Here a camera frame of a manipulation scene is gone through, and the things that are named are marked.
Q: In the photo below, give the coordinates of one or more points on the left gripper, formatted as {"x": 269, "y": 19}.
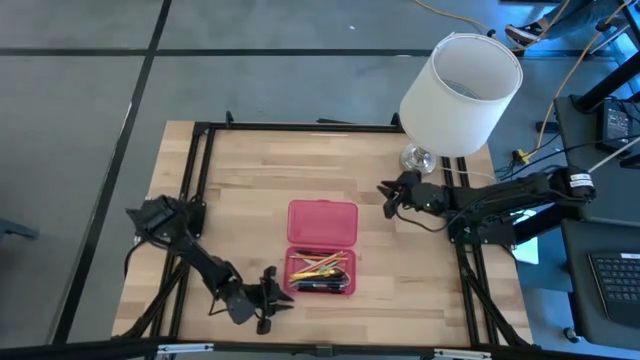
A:
{"x": 245, "y": 302}

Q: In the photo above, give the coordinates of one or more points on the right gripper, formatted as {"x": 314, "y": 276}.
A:
{"x": 430, "y": 197}

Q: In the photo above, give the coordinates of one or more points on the black pen with rubber grip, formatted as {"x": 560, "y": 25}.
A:
{"x": 320, "y": 288}

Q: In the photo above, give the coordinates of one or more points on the clear pen with black cap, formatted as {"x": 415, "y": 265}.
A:
{"x": 320, "y": 282}

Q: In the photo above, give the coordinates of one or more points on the yellow pencil with red eraser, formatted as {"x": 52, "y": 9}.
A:
{"x": 320, "y": 263}

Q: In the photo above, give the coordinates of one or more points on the pink translucent plastic supply box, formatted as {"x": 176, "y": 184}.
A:
{"x": 322, "y": 222}

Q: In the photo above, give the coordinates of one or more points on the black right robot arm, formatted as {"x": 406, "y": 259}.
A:
{"x": 500, "y": 197}

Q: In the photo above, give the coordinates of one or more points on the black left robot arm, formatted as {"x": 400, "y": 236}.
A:
{"x": 200, "y": 255}

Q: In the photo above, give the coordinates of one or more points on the table lamp with white shade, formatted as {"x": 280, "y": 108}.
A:
{"x": 460, "y": 100}

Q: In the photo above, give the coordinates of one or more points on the dark grey desk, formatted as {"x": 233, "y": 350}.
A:
{"x": 580, "y": 280}
{"x": 610, "y": 200}

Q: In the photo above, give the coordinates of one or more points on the person's shoe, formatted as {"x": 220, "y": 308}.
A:
{"x": 522, "y": 35}

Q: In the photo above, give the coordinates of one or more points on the black power adapter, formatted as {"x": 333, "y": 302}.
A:
{"x": 615, "y": 125}

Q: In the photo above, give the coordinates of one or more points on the black stand leg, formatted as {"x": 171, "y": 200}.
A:
{"x": 605, "y": 82}

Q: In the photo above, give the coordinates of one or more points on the black keyboard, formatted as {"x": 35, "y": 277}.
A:
{"x": 620, "y": 285}

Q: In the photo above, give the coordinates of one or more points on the person's leg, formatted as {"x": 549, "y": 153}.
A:
{"x": 580, "y": 12}

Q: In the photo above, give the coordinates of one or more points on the silver metal bracket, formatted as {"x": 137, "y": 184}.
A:
{"x": 185, "y": 348}
{"x": 462, "y": 354}

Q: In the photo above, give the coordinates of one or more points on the black aluminium rig frame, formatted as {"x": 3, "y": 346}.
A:
{"x": 300, "y": 127}

